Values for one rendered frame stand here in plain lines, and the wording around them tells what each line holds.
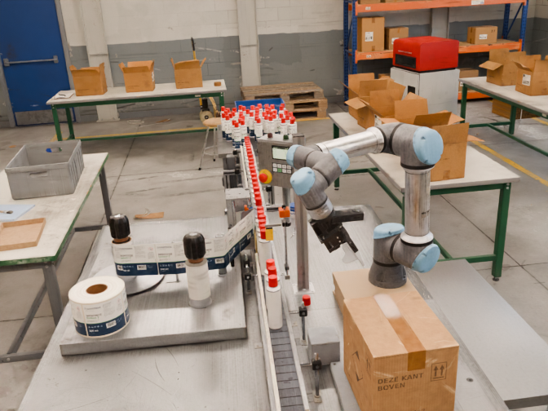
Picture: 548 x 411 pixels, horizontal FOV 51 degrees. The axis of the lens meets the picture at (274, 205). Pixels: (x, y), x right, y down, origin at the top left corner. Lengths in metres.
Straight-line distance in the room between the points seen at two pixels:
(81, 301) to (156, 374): 0.38
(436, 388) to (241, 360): 0.69
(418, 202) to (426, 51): 5.59
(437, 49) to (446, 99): 0.66
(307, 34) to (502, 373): 8.26
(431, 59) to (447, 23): 2.90
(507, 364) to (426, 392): 0.48
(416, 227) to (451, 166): 1.82
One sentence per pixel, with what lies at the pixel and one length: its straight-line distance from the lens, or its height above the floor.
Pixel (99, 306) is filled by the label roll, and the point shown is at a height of 1.01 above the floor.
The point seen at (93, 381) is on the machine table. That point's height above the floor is 0.83.
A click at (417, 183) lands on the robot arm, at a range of 2.02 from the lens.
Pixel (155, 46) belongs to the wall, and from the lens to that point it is 9.72.
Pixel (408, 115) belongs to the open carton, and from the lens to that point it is 4.50.
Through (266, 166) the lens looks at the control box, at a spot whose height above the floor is 1.37.
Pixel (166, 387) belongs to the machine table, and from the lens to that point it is 2.00.
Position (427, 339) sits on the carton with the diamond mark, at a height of 1.12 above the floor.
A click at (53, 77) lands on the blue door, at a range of 9.98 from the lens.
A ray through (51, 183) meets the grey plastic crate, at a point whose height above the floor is 0.89.
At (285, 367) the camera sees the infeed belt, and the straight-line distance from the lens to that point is 1.94.
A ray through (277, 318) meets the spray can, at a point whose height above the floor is 0.93.
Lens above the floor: 2.06
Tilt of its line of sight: 22 degrees down
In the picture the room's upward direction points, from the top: 3 degrees counter-clockwise
